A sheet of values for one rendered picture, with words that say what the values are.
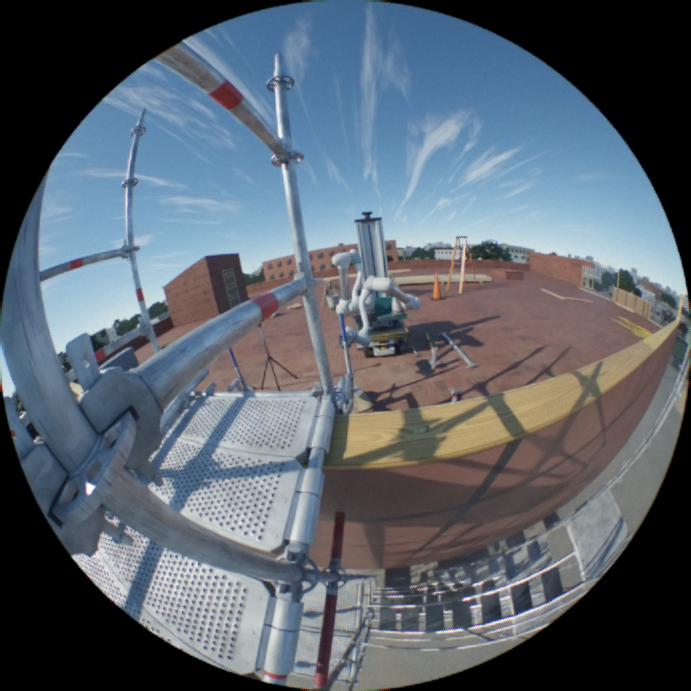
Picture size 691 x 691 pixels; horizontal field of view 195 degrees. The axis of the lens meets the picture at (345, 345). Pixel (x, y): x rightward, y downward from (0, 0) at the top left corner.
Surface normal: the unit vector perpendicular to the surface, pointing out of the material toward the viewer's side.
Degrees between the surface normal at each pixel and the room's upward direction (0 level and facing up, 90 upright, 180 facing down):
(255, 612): 0
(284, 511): 0
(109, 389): 90
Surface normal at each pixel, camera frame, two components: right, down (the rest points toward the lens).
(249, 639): -0.14, -0.90
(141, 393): 0.95, 0.00
